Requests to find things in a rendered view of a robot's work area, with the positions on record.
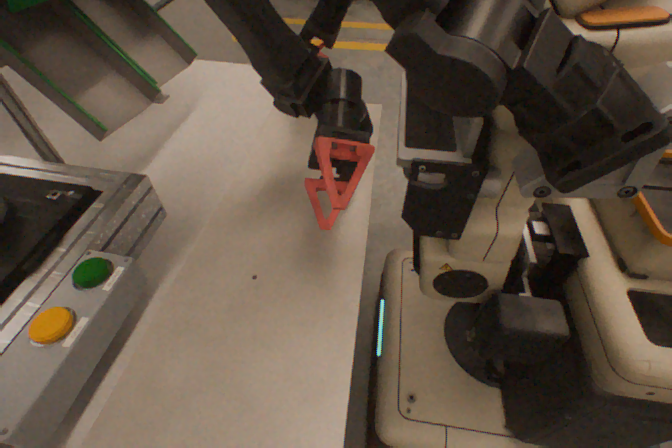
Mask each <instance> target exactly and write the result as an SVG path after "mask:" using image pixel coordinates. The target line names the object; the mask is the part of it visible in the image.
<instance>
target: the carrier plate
mask: <svg viewBox="0 0 672 448"><path fill-rule="evenodd" d="M54 190H56V191H62V192H64V194H65V195H66V197H65V198H64V199H63V200H62V201H61V202H60V203H54V202H50V201H49V200H48V199H47V196H48V195H49V194H50V193H52V192H53V191H54ZM0 193H1V194H2V195H3V196H4V197H5V198H6V199H7V200H8V201H9V202H10V203H11V204H12V205H13V206H14V208H15V210H16V219H15V222H14V225H13V227H12V229H11V230H10V232H9V233H8V234H7V236H6V237H5V238H4V239H3V240H2V241H1V242H0V302H1V301H2V299H3V298H4V297H5V296H6V295H7V294H8V293H9V292H10V291H11V290H12V288H13V287H14V286H15V285H16V284H17V283H18V282H19V281H20V280H21V279H22V277H23V276H24V275H25V273H23V272H22V271H21V270H20V268H21V267H22V266H23V265H24V264H25V263H26V262H27V261H28V259H29V258H30V257H31V256H32V255H33V254H34V253H35V252H36V251H37V250H38V249H39V248H40V247H41V246H42V244H43V243H44V242H45V241H46V240H47V239H48V238H49V237H50V236H51V235H52V234H53V233H57V234H60V235H62V233H63V232H64V231H65V230H66V229H67V228H68V227H69V226H70V225H71V224H72V222H73V221H74V220H75V219H76V218H77V217H78V216H79V215H80V214H81V212H82V211H83V210H84V209H85V208H86V207H87V206H88V205H89V204H90V202H91V201H92V200H93V199H94V198H95V197H96V196H97V194H96V192H95V191H94V189H93V188H92V187H91V186H86V185H79V184H73V183H66V182H59V181H53V180H46V179H40V178H33V177H27V176H20V175H13V174H7V173H0Z"/></svg>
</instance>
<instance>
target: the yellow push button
mask: <svg viewBox="0 0 672 448"><path fill-rule="evenodd" d="M72 321H73V317H72V314H71V313H70V312H69V311H68V310H67V309H65V308H63V307H53V308H49V309H47V310H45V311H43V312H42V313H40V314H39V315H38V316H37V317H36V318H35V319H34V320H33V321H32V323H31V324H30V326H29V330H28V335H29V337H30V338H31V339H32V340H34V341H35V342H37V343H39V344H48V343H51V342H54V341H56V340H58V339H59V338H61V337H62V336H63V335H64V334H65V333H66V332H67V331H68V330H69V328H70V327H71V324H72Z"/></svg>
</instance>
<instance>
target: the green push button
mask: <svg viewBox="0 0 672 448"><path fill-rule="evenodd" d="M109 272H110V266H109V264H108V263H107V262H106V260H105V259H103V258H101V257H93V258H89V259H87V260H85V261H83V262H81V263H80V264H79V265H78V266H77V267H76V268H75V269H74V271H73V274H72V280H73V281H74V282H75V283H76V284H77V285H78V286H79V287H82V288H90V287H93V286H96V285H98V284H99V283H101V282H102V281H103V280H104V279H105V278H106V277H107V276H108V274H109Z"/></svg>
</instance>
